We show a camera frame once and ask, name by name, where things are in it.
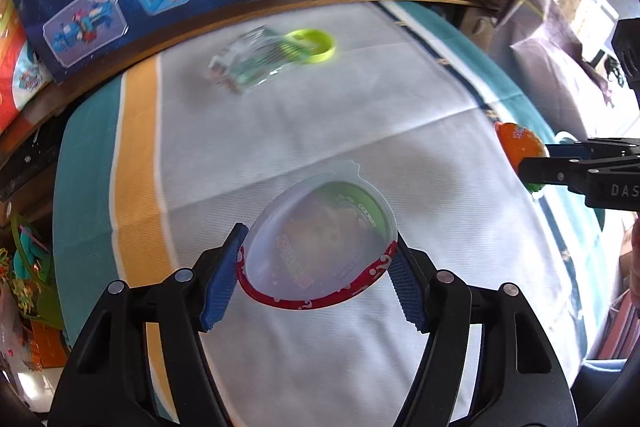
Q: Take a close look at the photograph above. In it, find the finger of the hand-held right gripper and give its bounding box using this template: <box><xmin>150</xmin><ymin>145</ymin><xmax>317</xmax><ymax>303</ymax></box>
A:
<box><xmin>547</xmin><ymin>137</ymin><xmax>640</xmax><ymax>160</ymax></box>
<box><xmin>519</xmin><ymin>154</ymin><xmax>640</xmax><ymax>208</ymax></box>

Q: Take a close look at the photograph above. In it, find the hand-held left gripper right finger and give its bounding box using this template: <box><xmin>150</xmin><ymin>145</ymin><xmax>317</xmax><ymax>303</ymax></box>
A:
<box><xmin>387</xmin><ymin>234</ymin><xmax>576</xmax><ymax>427</ymax></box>

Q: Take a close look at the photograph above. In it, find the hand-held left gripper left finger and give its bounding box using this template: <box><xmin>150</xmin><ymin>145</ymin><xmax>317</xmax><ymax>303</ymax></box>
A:
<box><xmin>47</xmin><ymin>223</ymin><xmax>249</xmax><ymax>427</ymax></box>

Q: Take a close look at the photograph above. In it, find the orange toy egg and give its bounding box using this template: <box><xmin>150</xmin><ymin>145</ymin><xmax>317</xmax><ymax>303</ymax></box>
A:
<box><xmin>494</xmin><ymin>122</ymin><xmax>548</xmax><ymax>195</ymax></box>

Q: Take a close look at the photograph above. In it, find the colourful plastic toy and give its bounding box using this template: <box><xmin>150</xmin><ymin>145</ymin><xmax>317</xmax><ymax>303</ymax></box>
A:
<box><xmin>0</xmin><ymin>212</ymin><xmax>63</xmax><ymax>333</ymax></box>

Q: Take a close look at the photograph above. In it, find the clear plastic packaging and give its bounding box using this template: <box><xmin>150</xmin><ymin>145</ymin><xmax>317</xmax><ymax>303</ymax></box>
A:
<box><xmin>207</xmin><ymin>26</ymin><xmax>301</xmax><ymax>95</ymax></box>

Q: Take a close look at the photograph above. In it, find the orange printed toy box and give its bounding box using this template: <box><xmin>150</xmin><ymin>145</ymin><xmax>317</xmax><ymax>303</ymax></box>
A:
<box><xmin>0</xmin><ymin>0</ymin><xmax>53</xmax><ymax>130</ymax></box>

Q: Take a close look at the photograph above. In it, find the yellow-green plastic ring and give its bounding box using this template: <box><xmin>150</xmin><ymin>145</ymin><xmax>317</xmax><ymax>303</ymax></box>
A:
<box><xmin>285</xmin><ymin>29</ymin><xmax>337</xmax><ymax>65</ymax></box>

